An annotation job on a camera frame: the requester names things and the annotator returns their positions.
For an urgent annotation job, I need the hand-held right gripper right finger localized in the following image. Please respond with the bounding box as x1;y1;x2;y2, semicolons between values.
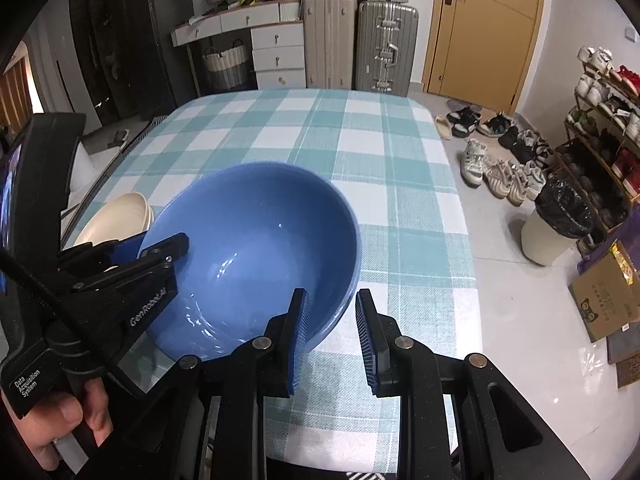
354;288;586;480

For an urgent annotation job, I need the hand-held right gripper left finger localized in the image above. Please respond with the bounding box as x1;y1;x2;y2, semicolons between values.
107;287;311;480

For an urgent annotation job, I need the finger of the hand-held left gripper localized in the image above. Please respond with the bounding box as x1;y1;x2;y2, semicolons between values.
59;231;152;287
47;232;191;361

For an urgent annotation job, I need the blue ceramic bowl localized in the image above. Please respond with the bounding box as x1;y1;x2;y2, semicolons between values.
137;161;362;361

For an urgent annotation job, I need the person's left hand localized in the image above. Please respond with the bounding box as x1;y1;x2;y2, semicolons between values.
0;375;114;472

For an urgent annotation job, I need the teal white checked tablecloth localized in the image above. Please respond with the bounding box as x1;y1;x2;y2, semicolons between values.
60;87;483;476

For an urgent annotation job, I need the dark refrigerator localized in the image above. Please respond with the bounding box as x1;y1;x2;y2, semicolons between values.
69;0;197;126

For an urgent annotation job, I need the grey white wicker basket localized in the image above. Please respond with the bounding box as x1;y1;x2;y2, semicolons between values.
200;42;251;92

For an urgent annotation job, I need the beige trash bin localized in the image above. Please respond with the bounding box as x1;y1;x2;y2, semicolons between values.
521;175;598;267

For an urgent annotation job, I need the row of shoes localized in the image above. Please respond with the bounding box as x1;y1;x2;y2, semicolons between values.
434;99;551;207

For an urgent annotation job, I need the cardboard box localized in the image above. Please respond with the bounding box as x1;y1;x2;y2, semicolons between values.
569;239;640;343

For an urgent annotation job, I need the white desk with drawers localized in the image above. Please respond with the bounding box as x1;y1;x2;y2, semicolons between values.
170;0;307;98

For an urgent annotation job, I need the brown door mat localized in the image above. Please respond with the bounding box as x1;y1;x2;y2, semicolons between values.
606;327;640;390

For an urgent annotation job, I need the beige hard suitcase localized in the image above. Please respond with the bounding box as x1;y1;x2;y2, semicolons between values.
302;0;360;91

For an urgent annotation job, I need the silver hard suitcase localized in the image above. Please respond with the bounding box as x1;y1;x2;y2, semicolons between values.
356;0;420;98

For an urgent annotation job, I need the yellow wooden door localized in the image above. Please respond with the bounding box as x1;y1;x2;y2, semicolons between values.
422;0;548;117

